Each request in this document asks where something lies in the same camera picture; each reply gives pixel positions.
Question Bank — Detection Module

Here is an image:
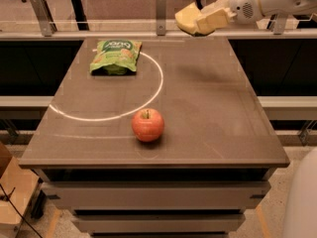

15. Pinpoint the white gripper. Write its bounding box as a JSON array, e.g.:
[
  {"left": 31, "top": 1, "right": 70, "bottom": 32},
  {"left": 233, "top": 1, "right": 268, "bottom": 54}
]
[{"left": 194, "top": 0, "right": 264, "bottom": 36}]

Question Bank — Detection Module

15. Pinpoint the yellow sponge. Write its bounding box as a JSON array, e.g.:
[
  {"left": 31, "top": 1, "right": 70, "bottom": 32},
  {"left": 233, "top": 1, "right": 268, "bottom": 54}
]
[{"left": 175, "top": 3, "right": 214, "bottom": 36}]

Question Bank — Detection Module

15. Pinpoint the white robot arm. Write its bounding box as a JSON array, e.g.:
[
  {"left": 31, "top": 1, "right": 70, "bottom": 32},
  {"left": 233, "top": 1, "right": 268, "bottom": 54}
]
[{"left": 194, "top": 0, "right": 317, "bottom": 35}]

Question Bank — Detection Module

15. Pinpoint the red apple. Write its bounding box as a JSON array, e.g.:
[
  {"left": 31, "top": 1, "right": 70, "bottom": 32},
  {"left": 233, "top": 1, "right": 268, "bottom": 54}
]
[{"left": 131, "top": 108, "right": 164, "bottom": 143}]

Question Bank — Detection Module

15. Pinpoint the green chip bag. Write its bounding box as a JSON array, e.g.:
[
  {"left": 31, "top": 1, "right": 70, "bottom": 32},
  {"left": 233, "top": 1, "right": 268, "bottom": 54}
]
[{"left": 89, "top": 39, "right": 142, "bottom": 75}]

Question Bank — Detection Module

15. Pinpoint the black table leg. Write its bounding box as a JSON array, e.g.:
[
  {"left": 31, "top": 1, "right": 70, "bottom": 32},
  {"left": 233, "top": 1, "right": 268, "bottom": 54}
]
[{"left": 71, "top": 0, "right": 89, "bottom": 31}]

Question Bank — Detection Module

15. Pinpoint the grey drawer cabinet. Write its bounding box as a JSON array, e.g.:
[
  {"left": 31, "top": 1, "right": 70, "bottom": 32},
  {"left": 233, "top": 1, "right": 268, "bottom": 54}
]
[{"left": 20, "top": 37, "right": 288, "bottom": 238}]

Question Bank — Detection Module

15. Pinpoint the cardboard box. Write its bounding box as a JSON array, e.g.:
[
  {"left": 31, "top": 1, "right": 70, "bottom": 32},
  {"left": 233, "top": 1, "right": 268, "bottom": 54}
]
[{"left": 0, "top": 143, "right": 39, "bottom": 238}]

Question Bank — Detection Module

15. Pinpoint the right metal bracket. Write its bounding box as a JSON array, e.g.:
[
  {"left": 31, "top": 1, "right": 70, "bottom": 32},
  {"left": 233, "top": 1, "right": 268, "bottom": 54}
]
[{"left": 272, "top": 14, "right": 287, "bottom": 35}]

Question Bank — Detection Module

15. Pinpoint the metal bracket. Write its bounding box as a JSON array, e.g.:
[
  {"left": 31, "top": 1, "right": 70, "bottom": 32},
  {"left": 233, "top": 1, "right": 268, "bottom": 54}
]
[
  {"left": 272, "top": 14, "right": 287, "bottom": 35},
  {"left": 156, "top": 0, "right": 166, "bottom": 36},
  {"left": 30, "top": 0, "right": 56, "bottom": 37}
]

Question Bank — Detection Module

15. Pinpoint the middle metal bracket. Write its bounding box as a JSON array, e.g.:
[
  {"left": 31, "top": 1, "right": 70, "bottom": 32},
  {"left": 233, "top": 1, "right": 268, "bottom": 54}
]
[{"left": 156, "top": 0, "right": 166, "bottom": 36}]

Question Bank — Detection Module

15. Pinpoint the left metal bracket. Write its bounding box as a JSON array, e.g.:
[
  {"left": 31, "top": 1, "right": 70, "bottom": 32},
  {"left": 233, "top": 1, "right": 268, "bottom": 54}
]
[{"left": 30, "top": 0, "right": 56, "bottom": 37}]

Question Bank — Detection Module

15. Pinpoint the black cable on floor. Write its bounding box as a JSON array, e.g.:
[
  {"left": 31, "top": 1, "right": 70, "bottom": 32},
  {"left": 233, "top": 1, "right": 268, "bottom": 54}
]
[{"left": 0, "top": 182, "right": 44, "bottom": 238}]

